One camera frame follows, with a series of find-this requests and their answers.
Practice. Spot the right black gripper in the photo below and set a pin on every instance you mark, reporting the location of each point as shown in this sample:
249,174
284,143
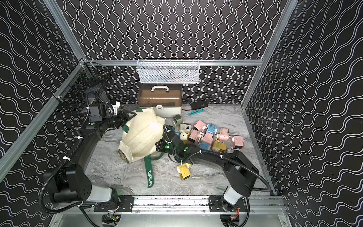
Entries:
159,147

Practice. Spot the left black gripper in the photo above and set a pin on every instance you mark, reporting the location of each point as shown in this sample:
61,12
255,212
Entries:
123,117

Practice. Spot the cream white pencil sharpener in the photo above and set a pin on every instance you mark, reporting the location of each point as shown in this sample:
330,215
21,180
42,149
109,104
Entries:
185,128

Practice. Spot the pink boxy pencil sharpener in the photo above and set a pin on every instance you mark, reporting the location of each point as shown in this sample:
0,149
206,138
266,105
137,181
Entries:
194,136

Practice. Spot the green pencil sharpener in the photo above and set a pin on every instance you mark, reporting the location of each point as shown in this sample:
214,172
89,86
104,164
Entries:
177,120

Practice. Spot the cream tote bag green handles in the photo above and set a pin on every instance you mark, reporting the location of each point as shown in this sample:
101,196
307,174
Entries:
140,135

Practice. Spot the yellow square pencil sharpener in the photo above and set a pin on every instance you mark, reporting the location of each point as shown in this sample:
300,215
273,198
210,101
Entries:
184,171

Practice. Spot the teal blue small sharpener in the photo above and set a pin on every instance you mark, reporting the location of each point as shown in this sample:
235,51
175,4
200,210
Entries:
205,146

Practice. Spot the blue square pencil sharpener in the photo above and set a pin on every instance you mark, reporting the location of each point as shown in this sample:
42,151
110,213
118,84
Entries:
212,129

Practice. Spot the olive yellow square sharpener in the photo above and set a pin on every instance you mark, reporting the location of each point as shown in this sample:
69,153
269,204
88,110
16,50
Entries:
219,146

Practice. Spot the pink round pencil sharpener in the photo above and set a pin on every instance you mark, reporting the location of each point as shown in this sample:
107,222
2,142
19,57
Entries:
223,135

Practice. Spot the pink square pencil sharpener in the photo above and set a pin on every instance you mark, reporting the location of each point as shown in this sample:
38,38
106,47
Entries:
237,142

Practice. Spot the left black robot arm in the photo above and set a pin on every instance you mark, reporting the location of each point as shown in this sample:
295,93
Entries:
66,185

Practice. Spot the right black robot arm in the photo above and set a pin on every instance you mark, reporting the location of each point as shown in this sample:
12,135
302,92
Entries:
242,175

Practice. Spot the black battery pack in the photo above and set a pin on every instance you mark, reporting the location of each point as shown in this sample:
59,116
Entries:
199,105

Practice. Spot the teal utility knife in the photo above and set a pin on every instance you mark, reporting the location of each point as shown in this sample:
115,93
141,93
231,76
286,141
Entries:
196,112

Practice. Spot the brown lid white toolbox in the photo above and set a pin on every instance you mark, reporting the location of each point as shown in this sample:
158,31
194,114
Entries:
165,100

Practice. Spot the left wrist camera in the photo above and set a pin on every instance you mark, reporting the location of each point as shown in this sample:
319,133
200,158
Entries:
100,111

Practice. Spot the black wire basket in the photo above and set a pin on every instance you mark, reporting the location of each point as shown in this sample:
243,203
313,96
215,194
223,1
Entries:
88,86

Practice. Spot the white wire mesh basket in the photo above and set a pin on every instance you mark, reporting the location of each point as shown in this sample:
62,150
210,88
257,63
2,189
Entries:
168,71

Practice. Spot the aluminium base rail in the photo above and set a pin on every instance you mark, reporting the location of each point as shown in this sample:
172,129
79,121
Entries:
198,205

